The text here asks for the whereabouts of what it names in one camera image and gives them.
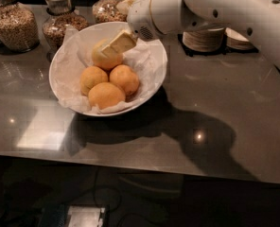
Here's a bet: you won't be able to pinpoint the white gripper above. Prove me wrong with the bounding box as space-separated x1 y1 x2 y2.
100 0 165 56

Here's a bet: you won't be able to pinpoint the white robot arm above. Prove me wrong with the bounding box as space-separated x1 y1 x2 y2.
127 0 280 69

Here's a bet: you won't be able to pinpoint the right orange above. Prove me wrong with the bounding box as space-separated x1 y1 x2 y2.
109 64 140 96

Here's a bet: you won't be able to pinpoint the white ceramic bowl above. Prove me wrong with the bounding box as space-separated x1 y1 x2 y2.
48 21 168 117

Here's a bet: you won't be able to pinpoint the white paper bowl liner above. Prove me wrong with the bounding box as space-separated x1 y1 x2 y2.
55 24 162 115

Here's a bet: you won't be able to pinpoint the left orange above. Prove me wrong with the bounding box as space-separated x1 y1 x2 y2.
79 66 109 96

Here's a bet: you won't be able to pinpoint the front orange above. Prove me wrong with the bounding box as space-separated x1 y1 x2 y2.
88 82 126 110

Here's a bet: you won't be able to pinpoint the right glass cereal jar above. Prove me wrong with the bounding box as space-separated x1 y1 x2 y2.
92 0 127 24

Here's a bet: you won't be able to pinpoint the glass cereal jar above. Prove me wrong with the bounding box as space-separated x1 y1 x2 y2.
92 0 127 24
42 0 89 51

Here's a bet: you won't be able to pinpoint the middle glass cereal jar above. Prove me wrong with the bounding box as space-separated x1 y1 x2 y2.
42 0 89 51

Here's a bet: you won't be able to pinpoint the large glass grain jar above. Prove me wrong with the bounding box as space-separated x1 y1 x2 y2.
0 0 40 53

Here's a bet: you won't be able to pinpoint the small stack paper bowls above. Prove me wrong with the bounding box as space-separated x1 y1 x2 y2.
225 27 254 51

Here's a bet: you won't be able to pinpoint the silver box under table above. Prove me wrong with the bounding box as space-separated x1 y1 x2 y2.
39 203 111 227

